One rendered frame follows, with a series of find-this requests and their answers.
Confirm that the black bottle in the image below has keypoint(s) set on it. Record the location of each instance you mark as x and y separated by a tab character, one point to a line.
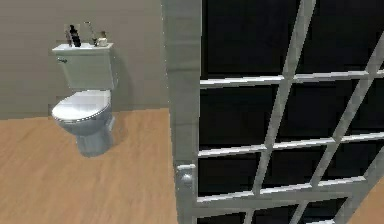
75	36

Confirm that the white toilet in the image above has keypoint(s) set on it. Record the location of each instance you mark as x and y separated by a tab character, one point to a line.
87	100

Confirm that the small white jar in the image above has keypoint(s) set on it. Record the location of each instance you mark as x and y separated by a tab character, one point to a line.
102	40

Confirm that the grey glazed room door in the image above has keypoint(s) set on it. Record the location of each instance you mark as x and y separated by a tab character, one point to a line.
266	110

